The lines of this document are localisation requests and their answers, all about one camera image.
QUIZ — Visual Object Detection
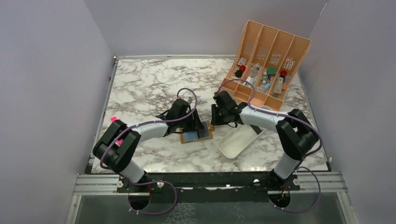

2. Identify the black mounting rail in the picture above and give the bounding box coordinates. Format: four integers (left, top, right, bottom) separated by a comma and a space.
117, 171, 300, 203

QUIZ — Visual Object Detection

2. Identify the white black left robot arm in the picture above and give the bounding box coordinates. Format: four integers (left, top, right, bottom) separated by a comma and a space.
92, 98, 203, 192

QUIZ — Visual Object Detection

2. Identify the pink highlighter marker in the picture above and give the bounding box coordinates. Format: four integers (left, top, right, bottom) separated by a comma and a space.
110, 116, 123, 146

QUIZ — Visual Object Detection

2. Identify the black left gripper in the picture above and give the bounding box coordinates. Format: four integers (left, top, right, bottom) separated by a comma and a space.
177, 109, 205, 133

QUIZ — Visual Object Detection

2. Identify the peach desk organizer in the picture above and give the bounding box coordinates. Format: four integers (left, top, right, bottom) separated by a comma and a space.
220, 21, 311, 111

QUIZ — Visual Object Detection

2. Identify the yellow leather card holder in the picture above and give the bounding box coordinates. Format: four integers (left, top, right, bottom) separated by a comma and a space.
180, 120, 214, 144

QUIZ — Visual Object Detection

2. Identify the light blue tube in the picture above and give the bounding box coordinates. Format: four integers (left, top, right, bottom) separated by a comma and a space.
261, 83, 271, 93

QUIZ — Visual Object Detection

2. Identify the white red tube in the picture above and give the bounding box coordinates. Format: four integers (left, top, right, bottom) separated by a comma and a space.
274, 76, 284, 94

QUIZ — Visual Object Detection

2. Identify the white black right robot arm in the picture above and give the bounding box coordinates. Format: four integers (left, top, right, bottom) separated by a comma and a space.
211, 91, 320, 190

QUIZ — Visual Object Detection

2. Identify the white plastic tray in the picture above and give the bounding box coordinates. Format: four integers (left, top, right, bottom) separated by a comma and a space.
217, 106, 276, 161

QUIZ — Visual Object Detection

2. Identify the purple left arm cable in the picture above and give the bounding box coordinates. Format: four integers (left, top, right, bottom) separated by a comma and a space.
99, 88, 198, 170

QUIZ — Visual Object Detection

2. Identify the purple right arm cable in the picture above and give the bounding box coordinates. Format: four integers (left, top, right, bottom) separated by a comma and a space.
216, 78, 323, 214

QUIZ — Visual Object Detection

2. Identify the black round cap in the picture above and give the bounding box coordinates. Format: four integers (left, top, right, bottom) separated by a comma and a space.
234, 70, 243, 78

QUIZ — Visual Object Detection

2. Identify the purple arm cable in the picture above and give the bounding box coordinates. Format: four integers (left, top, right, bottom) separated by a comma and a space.
99, 88, 198, 170
216, 78, 323, 214

